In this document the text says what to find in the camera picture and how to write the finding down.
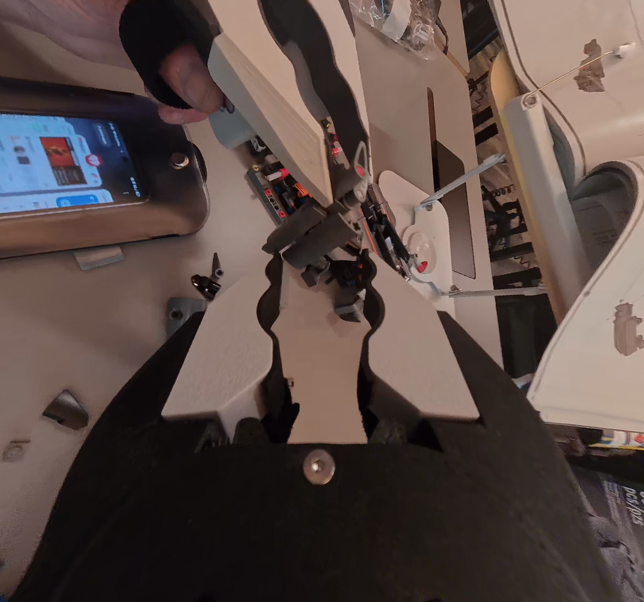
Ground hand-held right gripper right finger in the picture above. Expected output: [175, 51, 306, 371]
[357, 251, 481, 437]

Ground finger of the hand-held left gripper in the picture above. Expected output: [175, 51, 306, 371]
[186, 0, 334, 209]
[258, 0, 371, 181]

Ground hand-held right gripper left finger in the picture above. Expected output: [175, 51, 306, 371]
[161, 254, 299, 443]

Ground small lego beam assembly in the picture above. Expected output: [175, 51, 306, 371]
[262, 142, 370, 273]

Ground long grey lego blade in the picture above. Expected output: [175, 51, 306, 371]
[166, 297, 208, 336]

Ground grey and black lego car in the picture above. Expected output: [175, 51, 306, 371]
[246, 134, 433, 324]

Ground scattered loose lego pieces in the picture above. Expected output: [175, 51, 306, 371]
[1, 272, 222, 463]

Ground lego instruction booklet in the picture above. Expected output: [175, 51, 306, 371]
[478, 0, 644, 432]

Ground lego set box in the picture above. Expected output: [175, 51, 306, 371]
[569, 466, 644, 602]

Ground person's left hand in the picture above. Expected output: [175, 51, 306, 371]
[158, 41, 224, 125]

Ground white book stand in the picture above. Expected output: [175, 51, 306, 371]
[377, 51, 592, 323]

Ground small grey metal tab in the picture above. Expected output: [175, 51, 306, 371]
[74, 246, 125, 271]

